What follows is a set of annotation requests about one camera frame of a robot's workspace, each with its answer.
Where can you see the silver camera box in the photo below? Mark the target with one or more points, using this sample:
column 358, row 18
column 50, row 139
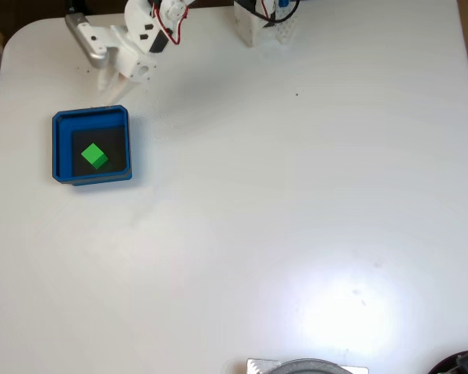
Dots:
column 87, row 43

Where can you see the green cube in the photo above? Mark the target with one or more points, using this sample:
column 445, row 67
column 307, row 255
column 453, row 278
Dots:
column 94, row 156

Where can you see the blue box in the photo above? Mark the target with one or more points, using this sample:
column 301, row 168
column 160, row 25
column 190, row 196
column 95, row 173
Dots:
column 60, row 148

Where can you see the black object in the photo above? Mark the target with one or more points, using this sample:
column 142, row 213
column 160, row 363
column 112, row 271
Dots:
column 466, row 362

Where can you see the grey round base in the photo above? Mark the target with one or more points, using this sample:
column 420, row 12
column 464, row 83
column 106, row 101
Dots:
column 312, row 367

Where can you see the silver metal plate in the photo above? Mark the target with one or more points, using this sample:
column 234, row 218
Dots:
column 259, row 366

